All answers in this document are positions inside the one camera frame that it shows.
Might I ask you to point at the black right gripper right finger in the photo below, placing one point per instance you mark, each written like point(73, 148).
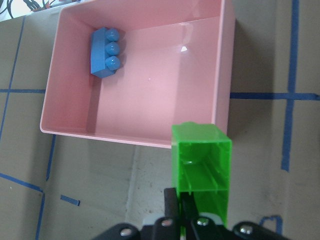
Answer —
point(189, 215)

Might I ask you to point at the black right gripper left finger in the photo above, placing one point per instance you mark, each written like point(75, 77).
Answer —
point(171, 206)

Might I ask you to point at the green toy block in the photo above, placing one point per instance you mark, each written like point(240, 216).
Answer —
point(201, 164)

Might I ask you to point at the blue toy block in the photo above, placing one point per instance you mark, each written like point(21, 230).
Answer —
point(104, 52)

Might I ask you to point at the pink plastic box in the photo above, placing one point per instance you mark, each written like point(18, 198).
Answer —
point(176, 66)

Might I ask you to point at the brown paper table cover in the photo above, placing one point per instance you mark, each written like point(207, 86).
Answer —
point(66, 188)

